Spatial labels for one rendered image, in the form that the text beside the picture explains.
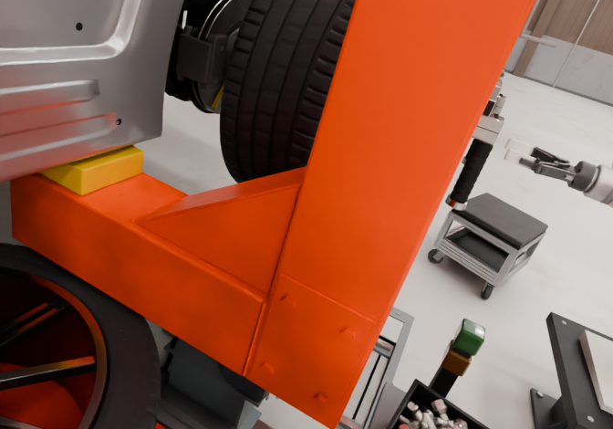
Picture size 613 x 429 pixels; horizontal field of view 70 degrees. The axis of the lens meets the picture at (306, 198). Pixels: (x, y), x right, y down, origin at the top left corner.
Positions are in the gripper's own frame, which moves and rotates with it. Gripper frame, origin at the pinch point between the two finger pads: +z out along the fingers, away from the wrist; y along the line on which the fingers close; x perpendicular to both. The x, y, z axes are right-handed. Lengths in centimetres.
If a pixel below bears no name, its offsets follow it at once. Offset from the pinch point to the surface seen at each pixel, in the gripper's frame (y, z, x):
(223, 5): -32, 74, 15
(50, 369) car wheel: -94, 52, -35
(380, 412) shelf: -66, 5, -38
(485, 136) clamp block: -36.6, 8.4, 8.2
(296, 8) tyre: -45, 50, 20
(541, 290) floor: 101, -54, -83
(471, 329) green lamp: -61, -2, -17
